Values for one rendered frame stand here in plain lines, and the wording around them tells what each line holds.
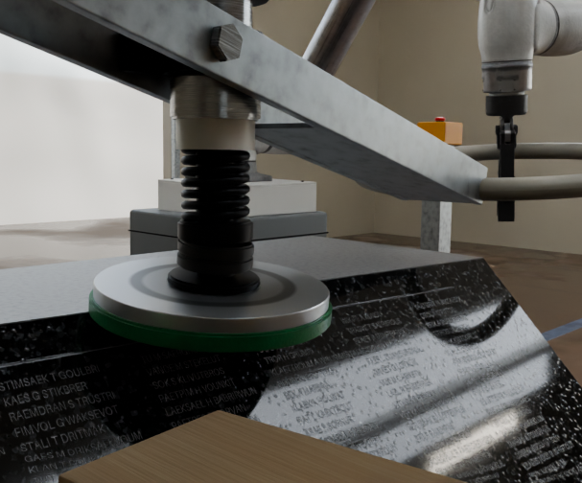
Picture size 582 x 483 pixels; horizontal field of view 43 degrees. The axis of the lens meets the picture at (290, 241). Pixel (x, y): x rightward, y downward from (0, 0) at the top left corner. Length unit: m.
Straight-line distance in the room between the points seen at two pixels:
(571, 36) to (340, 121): 0.86
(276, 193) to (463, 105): 6.55
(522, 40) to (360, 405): 0.84
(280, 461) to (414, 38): 8.57
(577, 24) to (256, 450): 1.26
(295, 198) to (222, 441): 1.68
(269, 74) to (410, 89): 8.19
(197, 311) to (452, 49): 8.04
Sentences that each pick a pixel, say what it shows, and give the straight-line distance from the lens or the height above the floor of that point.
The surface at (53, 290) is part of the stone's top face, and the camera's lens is 0.77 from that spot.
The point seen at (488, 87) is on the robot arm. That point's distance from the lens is 1.41.
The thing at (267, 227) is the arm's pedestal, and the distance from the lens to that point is 1.90.
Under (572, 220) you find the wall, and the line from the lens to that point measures 7.83.
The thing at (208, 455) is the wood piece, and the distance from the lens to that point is 0.34.
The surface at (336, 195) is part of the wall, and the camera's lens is 8.48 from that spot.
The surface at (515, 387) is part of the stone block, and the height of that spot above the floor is 0.69.
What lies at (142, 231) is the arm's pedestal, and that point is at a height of 0.74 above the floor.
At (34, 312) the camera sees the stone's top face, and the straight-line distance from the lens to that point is 0.67.
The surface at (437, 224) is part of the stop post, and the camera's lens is 2.67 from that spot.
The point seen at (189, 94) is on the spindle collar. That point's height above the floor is 1.01.
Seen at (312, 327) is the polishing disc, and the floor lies 0.82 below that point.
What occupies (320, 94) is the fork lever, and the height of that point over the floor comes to 1.02.
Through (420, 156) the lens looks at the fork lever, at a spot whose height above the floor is 0.96.
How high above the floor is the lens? 0.96
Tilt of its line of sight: 7 degrees down
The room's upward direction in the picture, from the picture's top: 1 degrees clockwise
